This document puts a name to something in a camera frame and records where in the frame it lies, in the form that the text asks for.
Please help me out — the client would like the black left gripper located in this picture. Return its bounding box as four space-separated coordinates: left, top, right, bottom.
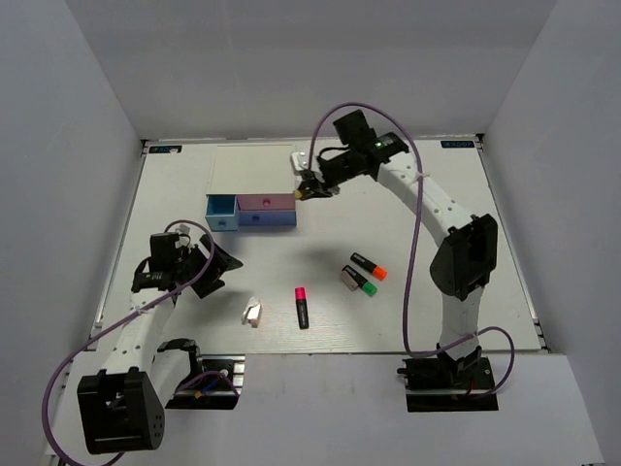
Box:
176 234 244 298

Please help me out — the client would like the light blue drawer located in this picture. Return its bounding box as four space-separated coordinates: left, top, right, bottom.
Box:
205 195 239 232

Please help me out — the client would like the dark blue drawer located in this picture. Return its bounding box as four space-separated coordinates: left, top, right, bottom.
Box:
239 210 297 226

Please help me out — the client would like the pink drawer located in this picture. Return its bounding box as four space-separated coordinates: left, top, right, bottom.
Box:
237 193 295 211

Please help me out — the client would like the pink capped highlighter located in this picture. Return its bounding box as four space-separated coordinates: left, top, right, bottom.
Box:
294 287 310 330

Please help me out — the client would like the orange capped highlighter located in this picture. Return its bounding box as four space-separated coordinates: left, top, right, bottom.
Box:
350 252 387 281

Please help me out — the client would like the green capped highlighter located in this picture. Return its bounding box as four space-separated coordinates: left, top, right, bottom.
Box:
342 265 377 297

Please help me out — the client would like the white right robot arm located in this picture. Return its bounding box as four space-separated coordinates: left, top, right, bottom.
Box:
206 103 499 387

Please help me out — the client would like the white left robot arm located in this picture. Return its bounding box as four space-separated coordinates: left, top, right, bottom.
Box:
77 224 243 454

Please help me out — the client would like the white drawer cabinet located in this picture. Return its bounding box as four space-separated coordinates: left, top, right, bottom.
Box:
207 145 295 195

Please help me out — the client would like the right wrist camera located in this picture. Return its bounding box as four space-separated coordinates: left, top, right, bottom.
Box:
290 151 316 178

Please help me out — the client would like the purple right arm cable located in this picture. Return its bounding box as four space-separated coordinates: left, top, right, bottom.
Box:
308 102 516 400

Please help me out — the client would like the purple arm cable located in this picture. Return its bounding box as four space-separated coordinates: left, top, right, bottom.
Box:
308 102 516 400
41 219 217 465

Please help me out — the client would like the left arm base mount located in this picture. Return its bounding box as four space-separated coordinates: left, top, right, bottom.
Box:
166 355 245 411

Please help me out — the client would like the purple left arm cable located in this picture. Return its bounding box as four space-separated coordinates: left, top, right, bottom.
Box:
41 219 217 465

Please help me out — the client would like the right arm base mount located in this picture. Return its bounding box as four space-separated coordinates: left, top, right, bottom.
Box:
397 357 499 413

